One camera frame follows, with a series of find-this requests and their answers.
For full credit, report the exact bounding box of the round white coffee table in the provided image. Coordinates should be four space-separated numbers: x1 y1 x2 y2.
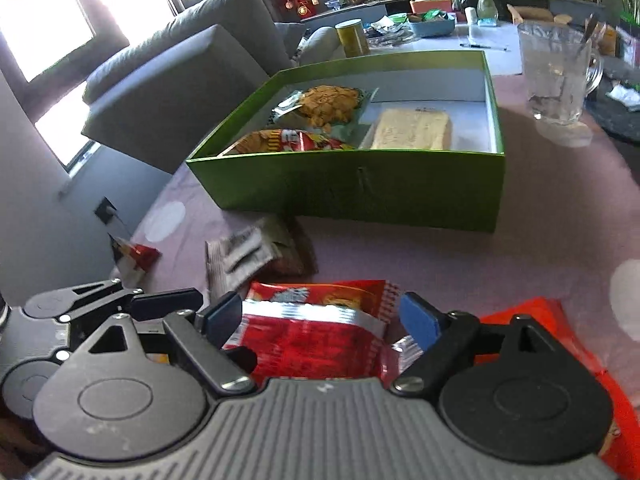
370 22 523 76

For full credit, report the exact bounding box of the wall power socket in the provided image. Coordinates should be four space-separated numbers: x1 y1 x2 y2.
94 197 117 226

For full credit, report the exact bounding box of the green cardboard box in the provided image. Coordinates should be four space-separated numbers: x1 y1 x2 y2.
186 51 506 232

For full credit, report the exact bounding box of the pink dotted tablecloth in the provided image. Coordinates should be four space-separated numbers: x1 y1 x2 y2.
109 71 640 411

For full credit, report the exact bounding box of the yellow tin can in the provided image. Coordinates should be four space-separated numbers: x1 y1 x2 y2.
334 18 370 58

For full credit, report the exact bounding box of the large red snack bag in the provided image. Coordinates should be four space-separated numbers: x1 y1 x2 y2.
474 296 640 480

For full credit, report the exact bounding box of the grey sofa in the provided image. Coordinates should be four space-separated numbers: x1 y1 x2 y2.
82 0 344 174

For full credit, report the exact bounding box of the sliced bread loaf bag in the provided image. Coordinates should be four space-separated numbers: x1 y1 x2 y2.
371 108 452 151

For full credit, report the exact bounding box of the black round side table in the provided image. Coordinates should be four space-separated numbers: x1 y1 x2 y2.
585 56 639 148

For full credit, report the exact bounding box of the white red snack packet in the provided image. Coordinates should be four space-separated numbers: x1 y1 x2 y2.
110 235 160 288

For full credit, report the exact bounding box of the blue plastic basket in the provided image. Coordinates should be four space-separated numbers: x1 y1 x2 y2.
408 13 456 39

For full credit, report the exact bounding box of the brown grey snack packet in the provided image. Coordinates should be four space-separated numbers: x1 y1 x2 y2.
205 214 318 304

